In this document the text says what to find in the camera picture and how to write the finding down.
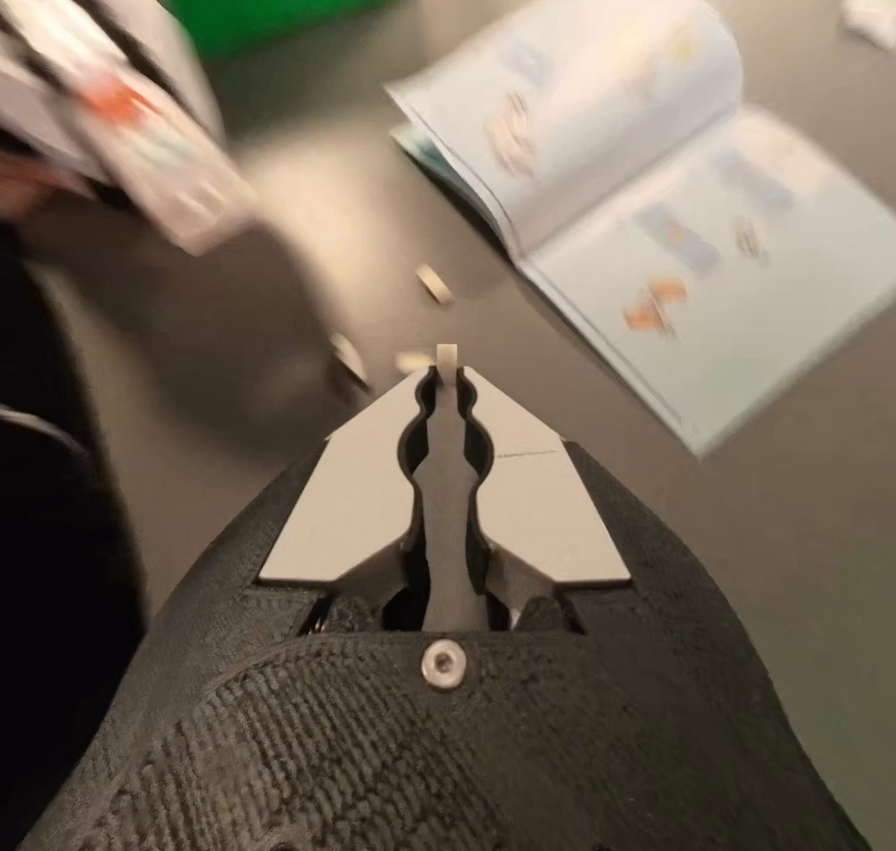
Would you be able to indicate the small white curved toy brick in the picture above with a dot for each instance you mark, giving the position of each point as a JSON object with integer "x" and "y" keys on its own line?
{"x": 446, "y": 361}
{"x": 435, "y": 284}
{"x": 348, "y": 360}
{"x": 413, "y": 363}

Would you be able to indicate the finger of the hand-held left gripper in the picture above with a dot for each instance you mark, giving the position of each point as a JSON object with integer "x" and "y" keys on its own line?
{"x": 161, "y": 39}
{"x": 42, "y": 130}

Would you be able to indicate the person's left hand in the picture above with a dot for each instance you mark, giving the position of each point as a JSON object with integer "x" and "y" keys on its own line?
{"x": 35, "y": 186}

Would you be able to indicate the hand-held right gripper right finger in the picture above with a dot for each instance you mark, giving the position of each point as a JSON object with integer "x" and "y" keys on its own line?
{"x": 553, "y": 508}

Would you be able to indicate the white toy brick assembly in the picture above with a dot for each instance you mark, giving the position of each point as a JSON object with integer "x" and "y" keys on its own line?
{"x": 161, "y": 165}

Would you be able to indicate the person's torso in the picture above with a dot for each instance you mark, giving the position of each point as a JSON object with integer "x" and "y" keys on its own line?
{"x": 56, "y": 515}

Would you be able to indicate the pale blue instruction booklet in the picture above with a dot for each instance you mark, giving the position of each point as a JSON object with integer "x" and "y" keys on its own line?
{"x": 665, "y": 200}

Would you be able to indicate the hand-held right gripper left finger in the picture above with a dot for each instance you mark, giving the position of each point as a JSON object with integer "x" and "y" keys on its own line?
{"x": 343, "y": 508}

